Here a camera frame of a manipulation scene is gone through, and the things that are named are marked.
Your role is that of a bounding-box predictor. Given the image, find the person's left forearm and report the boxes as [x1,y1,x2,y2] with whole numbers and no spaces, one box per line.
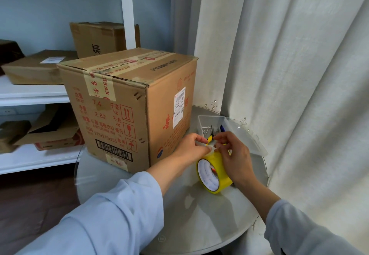
[16,157,185,255]

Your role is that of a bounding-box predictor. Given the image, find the brown cardboard box red print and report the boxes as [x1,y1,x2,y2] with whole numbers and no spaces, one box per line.
[56,47,199,174]

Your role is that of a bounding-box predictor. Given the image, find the small taped brown parcel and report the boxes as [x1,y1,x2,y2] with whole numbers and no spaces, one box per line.
[0,120,32,154]

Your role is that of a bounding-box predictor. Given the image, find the open cardboard box red print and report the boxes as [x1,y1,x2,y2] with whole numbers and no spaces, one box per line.
[13,104,85,151]

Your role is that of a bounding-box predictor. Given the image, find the person's right hand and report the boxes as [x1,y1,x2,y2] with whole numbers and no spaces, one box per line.
[213,131,258,188]

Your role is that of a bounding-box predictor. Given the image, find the yellow tape roll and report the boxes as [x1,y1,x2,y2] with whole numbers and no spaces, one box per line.
[196,148,233,195]

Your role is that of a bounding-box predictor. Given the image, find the dark brown flat box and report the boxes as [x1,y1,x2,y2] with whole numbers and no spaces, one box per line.
[0,39,25,76]

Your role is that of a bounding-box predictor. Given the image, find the white metal shelf unit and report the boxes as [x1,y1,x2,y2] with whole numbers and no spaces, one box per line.
[0,0,136,175]

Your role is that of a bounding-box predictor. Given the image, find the white curtain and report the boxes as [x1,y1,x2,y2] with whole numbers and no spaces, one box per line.
[171,0,369,252]

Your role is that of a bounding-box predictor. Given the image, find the person's left hand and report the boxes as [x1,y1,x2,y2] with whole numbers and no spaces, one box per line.
[171,133,215,169]

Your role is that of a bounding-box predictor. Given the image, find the flat brown box white label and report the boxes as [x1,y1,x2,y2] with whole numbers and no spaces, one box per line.
[1,50,79,86]

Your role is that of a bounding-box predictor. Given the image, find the person's right forearm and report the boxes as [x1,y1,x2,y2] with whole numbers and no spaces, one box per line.
[238,177,364,255]

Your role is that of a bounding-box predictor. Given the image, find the upright small cardboard box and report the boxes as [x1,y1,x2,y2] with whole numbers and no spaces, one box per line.
[69,22,141,59]

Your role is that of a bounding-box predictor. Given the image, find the yellow handled pliers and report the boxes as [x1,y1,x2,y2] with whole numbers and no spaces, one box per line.
[207,125,219,145]

